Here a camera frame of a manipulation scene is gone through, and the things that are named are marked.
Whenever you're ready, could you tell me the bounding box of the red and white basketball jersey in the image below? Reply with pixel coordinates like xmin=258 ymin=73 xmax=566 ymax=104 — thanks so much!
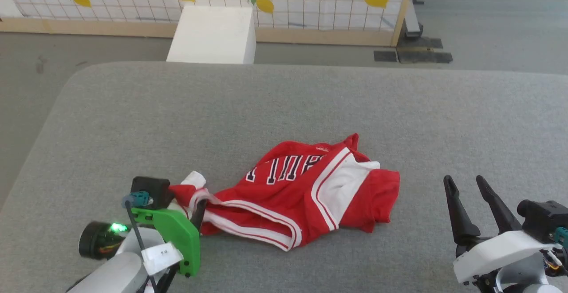
xmin=169 ymin=133 xmax=401 ymax=252

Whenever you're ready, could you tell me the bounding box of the large white box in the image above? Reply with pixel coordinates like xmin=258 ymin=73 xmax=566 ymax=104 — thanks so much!
xmin=166 ymin=5 xmax=257 ymax=65

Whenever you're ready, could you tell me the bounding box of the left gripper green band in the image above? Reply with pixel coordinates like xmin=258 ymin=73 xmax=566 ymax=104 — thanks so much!
xmin=79 ymin=200 xmax=208 ymax=278

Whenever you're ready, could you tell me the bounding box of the black partition foot plate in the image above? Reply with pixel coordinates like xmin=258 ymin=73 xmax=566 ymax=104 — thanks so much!
xmin=374 ymin=37 xmax=454 ymax=64

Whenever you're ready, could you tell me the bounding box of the white paper label tag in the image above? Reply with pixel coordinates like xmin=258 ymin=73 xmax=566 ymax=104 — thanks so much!
xmin=141 ymin=242 xmax=183 ymax=277

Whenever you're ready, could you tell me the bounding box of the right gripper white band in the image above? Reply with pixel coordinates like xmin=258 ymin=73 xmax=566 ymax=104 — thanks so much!
xmin=443 ymin=175 xmax=568 ymax=285

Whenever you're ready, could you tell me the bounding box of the grey metal partition beam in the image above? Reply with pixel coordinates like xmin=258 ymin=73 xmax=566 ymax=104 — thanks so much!
xmin=403 ymin=0 xmax=424 ymax=40

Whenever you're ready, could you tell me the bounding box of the lemon print grid partition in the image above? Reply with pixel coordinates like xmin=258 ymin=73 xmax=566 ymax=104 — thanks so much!
xmin=0 ymin=0 xmax=420 ymax=47

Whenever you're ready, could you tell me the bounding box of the black cable with teal plug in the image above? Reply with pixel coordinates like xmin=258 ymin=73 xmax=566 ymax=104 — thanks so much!
xmin=552 ymin=227 xmax=568 ymax=250
xmin=121 ymin=191 xmax=159 ymax=293

